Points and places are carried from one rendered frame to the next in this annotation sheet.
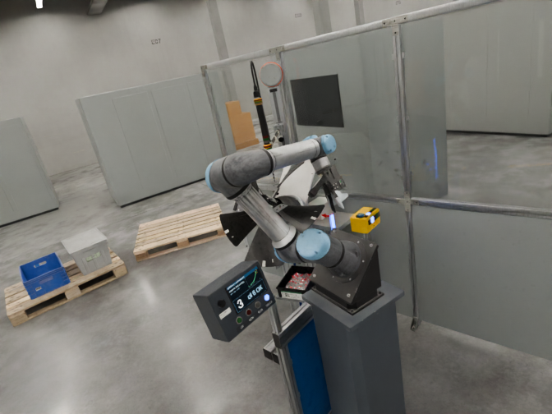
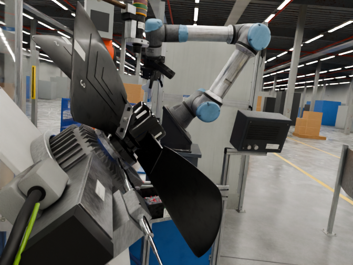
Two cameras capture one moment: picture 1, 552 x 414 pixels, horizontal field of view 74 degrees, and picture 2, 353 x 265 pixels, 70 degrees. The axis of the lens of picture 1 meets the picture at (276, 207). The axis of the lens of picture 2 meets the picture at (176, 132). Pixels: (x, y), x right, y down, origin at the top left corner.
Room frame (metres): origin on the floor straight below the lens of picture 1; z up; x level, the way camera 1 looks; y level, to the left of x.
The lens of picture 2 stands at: (2.57, 0.48, 1.29)
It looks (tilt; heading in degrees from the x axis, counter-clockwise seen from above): 8 degrees down; 209
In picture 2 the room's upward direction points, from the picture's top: 5 degrees clockwise
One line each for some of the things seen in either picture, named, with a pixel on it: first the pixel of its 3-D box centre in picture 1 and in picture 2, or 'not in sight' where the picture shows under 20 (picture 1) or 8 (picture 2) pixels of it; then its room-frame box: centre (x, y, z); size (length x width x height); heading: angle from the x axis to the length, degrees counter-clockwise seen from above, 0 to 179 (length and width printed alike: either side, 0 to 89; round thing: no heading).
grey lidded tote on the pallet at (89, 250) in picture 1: (88, 250); not in sight; (4.12, 2.32, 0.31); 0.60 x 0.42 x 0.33; 34
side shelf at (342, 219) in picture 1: (326, 219); not in sight; (2.42, -0.34, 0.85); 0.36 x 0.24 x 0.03; 44
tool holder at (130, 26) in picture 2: not in sight; (135, 27); (1.96, -0.02, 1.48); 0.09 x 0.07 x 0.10; 169
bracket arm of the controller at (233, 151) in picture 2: not in sight; (246, 151); (1.26, 0.18, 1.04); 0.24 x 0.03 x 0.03; 134
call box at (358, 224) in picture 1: (365, 220); not in sight; (1.90, -0.49, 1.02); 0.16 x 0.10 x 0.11; 134
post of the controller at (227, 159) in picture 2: (273, 313); (226, 166); (1.33, 0.10, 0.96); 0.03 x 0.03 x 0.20; 44
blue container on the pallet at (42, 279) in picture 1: (43, 274); not in sight; (3.84, 2.74, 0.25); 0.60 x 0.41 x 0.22; 34
